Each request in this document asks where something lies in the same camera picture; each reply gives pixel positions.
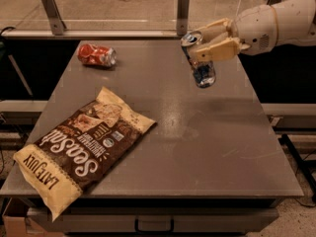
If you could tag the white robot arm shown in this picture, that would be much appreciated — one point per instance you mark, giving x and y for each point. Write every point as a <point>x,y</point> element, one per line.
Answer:
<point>295,22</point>

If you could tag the grey drawer with black handle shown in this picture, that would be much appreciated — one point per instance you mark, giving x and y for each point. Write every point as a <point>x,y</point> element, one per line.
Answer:
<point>155,220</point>

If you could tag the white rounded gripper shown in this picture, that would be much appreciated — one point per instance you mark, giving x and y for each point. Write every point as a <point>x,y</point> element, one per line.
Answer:
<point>256,30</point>

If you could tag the silver blue redbull can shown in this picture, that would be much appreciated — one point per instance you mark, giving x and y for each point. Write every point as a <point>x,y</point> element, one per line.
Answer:
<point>203,71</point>

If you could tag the cardboard box under table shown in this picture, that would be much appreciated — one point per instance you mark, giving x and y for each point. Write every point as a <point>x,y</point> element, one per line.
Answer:
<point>17,224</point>

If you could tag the middle metal railing bracket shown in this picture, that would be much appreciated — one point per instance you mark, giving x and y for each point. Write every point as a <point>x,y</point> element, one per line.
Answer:
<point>182,17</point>

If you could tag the left metal railing bracket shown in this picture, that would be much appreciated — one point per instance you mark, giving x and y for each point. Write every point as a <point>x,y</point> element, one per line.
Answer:
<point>56,24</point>

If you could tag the crushed red soda can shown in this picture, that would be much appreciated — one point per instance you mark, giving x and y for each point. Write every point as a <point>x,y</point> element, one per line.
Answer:
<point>91,54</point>

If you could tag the brown sea salt chip bag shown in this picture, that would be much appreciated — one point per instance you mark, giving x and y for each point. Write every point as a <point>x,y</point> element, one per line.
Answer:
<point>79,152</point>

